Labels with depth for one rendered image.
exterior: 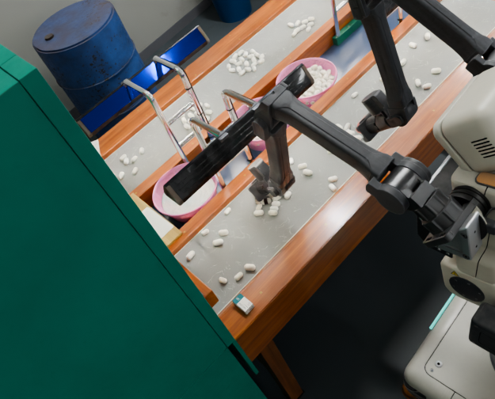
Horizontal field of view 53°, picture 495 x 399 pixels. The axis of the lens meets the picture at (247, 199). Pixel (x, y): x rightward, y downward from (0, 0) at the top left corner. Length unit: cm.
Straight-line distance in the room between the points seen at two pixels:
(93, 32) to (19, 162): 234
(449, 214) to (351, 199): 67
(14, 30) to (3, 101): 298
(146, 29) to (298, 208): 278
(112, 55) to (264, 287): 199
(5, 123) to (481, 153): 87
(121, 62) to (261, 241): 183
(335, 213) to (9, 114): 116
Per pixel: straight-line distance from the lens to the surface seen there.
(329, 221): 167
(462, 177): 116
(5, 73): 80
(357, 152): 112
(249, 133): 158
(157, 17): 430
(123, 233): 96
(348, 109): 205
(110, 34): 315
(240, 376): 161
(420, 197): 109
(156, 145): 222
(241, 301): 156
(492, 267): 142
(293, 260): 161
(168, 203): 197
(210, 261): 173
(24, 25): 376
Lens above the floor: 211
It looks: 48 degrees down
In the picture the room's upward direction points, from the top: 24 degrees counter-clockwise
